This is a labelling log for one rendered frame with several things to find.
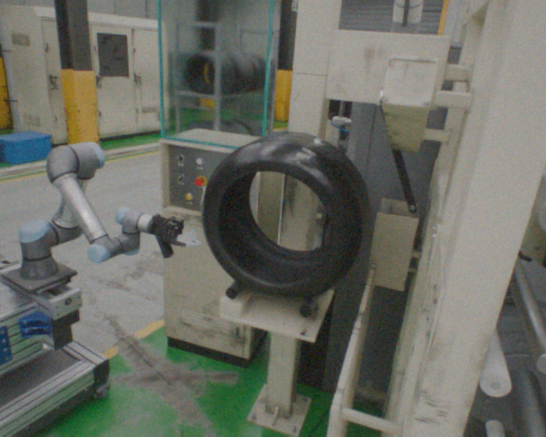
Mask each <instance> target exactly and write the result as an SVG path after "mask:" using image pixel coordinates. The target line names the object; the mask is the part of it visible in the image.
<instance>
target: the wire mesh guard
mask: <svg viewBox="0 0 546 437"><path fill-rule="evenodd" d="M377 266H378V263H376V262H373V264H372V267H371V271H370V273H369V276H368V279H367V283H366V286H365V289H364V293H363V297H362V300H361V303H360V306H359V312H358V315H357V319H356V322H355V326H354V329H353V332H352V335H351V338H350V342H349V348H348V351H347V355H346V358H345V361H344V364H343V369H342V372H341V374H340V378H339V384H338V387H337V391H336V394H335V398H334V401H333V404H331V407H330V413H329V426H328V431H327V437H346V432H347V428H348V424H349V421H348V420H345V419H341V418H340V422H339V410H340V407H341V403H343V407H345V408H349V409H351V407H352V403H353V400H354V395H355V391H356V385H357V380H358V375H359V365H360V364H361V362H360V359H362V354H363V349H364V343H365V338H366V332H367V327H368V322H369V312H370V306H371V302H372V296H373V290H374V284H372V283H373V280H374V277H375V273H376V269H377Z"/></svg>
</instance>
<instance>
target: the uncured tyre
mask: <svg viewBox="0 0 546 437"><path fill-rule="evenodd" d="M258 172H276V173H280V174H285V175H288V176H291V177H293V178H295V179H297V180H299V181H301V182H302V183H303V184H305V185H306V186H307V187H309V188H310V189H311V190H312V191H313V192H314V193H316V194H317V195H318V197H319V199H320V201H321V202H322V204H323V205H324V207H325V209H326V211H327V212H328V215H329V220H330V224H331V230H332V241H331V242H330V243H329V244H327V245H326V246H324V247H321V248H319V249H312V250H294V249H288V248H285V247H282V246H279V245H278V244H277V243H275V242H274V241H272V240H271V239H269V238H268V237H267V236H266V235H265V234H264V233H263V231H262V229H261V228H260V227H259V225H258V223H257V222H256V220H255V218H254V216H253V213H252V209H251V205H249V191H251V187H252V183H253V180H254V178H255V176H256V174H257V173H258ZM201 220H202V227H203V232H204V236H205V239H206V242H207V245H208V247H209V249H210V251H211V253H212V255H213V256H214V258H215V260H216V261H217V263H218V265H219V266H221V268H222V269H223V270H224V271H225V272H226V273H227V274H228V275H229V276H230V277H231V278H232V279H233V280H235V281H236V282H237V283H238V284H240V285H241V286H243V287H244V288H246V289H248V290H251V291H254V292H256V293H257V294H260V296H262V297H265V298H269V299H273V300H288V301H292V300H306V299H310V298H314V297H317V296H318V295H321V293H323V292H325V291H326V290H329V289H330V288H332V287H333V286H335V285H336V284H337V283H339V282H340V281H341V280H342V279H344V278H345V277H346V276H347V275H348V274H349V272H350V271H351V270H352V268H353V267H354V265H355V263H356V260H357V258H358V256H359V253H360V250H361V248H362V245H363V242H364V239H365V238H366V235H367V232H368V227H369V195H368V191H367V189H366V186H365V183H364V181H363V179H362V177H361V175H360V173H359V172H358V169H357V168H356V166H355V165H354V163H353V162H352V161H351V160H350V159H349V157H348V156H347V155H346V154H344V153H343V152H342V151H340V150H339V149H338V148H336V147H334V146H333V145H331V144H330V143H329V142H327V141H325V140H323V138H321V137H317V136H315V135H310V134H308V133H303V132H297V131H281V132H276V133H271V134H268V135H265V136H263V137H261V138H259V139H257V140H255V141H253V142H250V143H248V144H246V145H244V146H242V147H239V148H237V149H236V150H234V151H233V152H231V153H230V154H229V155H227V156H226V157H225V158H224V159H223V160H221V161H220V162H219V163H218V165H217V166H216V169H215V170H214V172H213V173H212V175H211V177H210V178H209V180H208V182H207V185H206V189H205V193H204V197H203V200H202V205H201Z"/></svg>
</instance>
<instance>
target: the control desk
mask: <svg viewBox="0 0 546 437"><path fill-rule="evenodd" d="M234 150H235V149H232V148H225V147H213V146H207V145H200V144H194V143H187V141H181V140H175V139H168V138H160V139H159V163H160V197H161V208H162V209H161V217H164V218H170V217H173V216H174V217H177V218H180V219H183V220H184V228H183V229H182V233H183V232H189V230H190V229H195V230H196V233H197V240H198V241H199V242H200V243H201V246H199V247H180V246H175V245H172V244H171V246H172V248H173V250H174V252H175V253H174V255H173V256H171V257H170V258H165V259H164V258H163V255H162V263H163V299H164V334H165V335H166V336H167V346H168V347H170V348H173V349H178V350H181V351H186V352H190V353H193V354H196V355H199V356H204V357H207V358H210V359H213V360H216V361H222V362H225V363H229V364H233V365H236V366H238V367H242V368H245V369H246V368H247V367H248V365H249V364H250V363H251V361H252V359H253V358H255V356H256V354H257V353H258V350H259V349H260V346H261V344H262V343H263V341H264V339H265V338H266V337H267V335H268V330H262V329H259V328H256V327H251V326H248V325H244V324H240V323H236V322H234V321H233V320H227V319H222V318H219V316H218V314H219V300H220V299H221V298H223V297H224V296H225V295H226V290H227V288H228V287H229V286H230V285H231V284H232V283H233V281H234V280H233V279H232V278H231V277H230V276H229V275H228V274H227V273H226V272H225V271H224V270H223V269H222V268H221V266H219V265H218V263H217V261H216V260H215V258H214V256H213V255H212V253H211V251H210V249H209V247H208V245H207V242H206V239H205V236H204V232H203V227H202V220H201V206H200V204H201V200H202V196H203V193H204V189H205V186H206V185H207V182H208V180H209V178H210V177H211V175H212V173H213V172H214V170H215V169H216V166H217V165H218V163H219V162H220V161H221V160H223V159H224V158H225V157H226V156H227V155H229V154H230V153H231V152H233V151H234ZM282 181H284V174H280V173H276V172H258V173H257V174H256V176H255V178H254V180H253V183H252V187H251V191H249V205H251V209H252V213H253V216H254V218H255V220H256V222H257V223H258V225H259V227H260V228H261V229H262V231H263V233H264V234H265V235H266V236H267V237H268V238H269V239H271V240H272V241H274V242H275V243H277V244H278V227H279V216H280V204H281V192H282ZM201 205H202V204H201Z"/></svg>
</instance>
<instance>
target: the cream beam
mask: <svg viewBox="0 0 546 437"><path fill-rule="evenodd" d="M450 42H451V36H430V35H423V36H415V35H400V34H386V33H371V32H358V31H342V30H334V31H333V38H332V43H331V44H330V51H329V68H328V76H327V84H326V99H336V100H345V101H353V102H361V103H371V104H376V105H379V106H380V102H379V92H380V87H381V86H383V84H385V79H386V74H387V71H386V66H388V62H389V57H390V56H415V57H428V58H437V59H439V61H440V63H439V68H438V73H437V77H436V83H435V86H436V87H437V91H440V90H441V85H442V79H443V75H444V70H445V65H446V61H448V55H449V51H450Z"/></svg>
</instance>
